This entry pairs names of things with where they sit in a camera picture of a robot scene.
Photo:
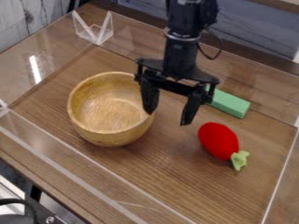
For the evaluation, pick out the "clear acrylic tray wall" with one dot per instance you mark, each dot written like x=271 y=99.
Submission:
x=87 y=188

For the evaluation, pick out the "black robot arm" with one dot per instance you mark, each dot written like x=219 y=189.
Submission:
x=190 y=16

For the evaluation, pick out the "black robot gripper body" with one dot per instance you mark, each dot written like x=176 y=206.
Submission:
x=175 y=73

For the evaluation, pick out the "red plush strawberry toy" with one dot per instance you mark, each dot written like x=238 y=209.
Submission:
x=219 y=140

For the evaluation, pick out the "black table leg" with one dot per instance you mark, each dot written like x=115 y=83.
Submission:
x=35 y=193

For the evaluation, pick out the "wooden bowl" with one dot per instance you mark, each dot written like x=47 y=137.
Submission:
x=106 y=109

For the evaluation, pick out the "green rectangular block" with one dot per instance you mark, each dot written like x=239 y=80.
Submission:
x=230 y=104

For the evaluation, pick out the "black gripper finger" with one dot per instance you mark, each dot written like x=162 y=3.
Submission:
x=150 y=95
x=196 y=99

